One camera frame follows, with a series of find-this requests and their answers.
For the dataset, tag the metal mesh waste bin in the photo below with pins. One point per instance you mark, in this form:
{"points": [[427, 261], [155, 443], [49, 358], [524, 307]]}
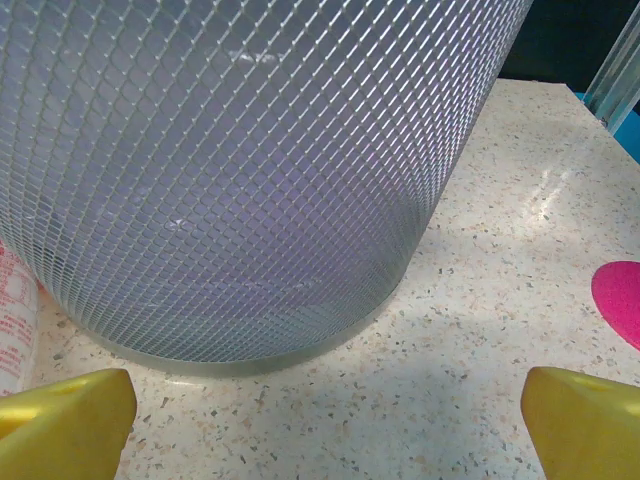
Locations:
{"points": [[240, 165]]}

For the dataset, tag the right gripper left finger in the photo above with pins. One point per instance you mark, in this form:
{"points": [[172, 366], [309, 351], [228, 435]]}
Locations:
{"points": [[65, 430]]}

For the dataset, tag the white-label barcode plastic bottle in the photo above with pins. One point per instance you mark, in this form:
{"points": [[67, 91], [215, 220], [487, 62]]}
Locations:
{"points": [[15, 325]]}

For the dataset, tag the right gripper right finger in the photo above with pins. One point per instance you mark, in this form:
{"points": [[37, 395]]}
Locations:
{"points": [[590, 430]]}

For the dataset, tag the aluminium frame post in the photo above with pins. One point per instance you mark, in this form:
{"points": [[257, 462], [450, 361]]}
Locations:
{"points": [[617, 65]]}

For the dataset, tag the pink plastic goblet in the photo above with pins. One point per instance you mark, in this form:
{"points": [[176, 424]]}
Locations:
{"points": [[620, 300]]}

